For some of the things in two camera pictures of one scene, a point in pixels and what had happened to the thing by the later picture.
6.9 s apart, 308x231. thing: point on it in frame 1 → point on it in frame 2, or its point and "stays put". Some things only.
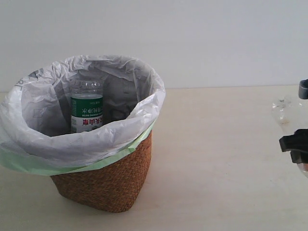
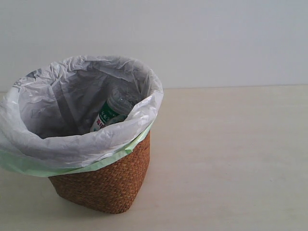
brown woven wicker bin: [113, 186] stays put
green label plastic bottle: [86, 105] → [120, 101]
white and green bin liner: [35, 136] stays put
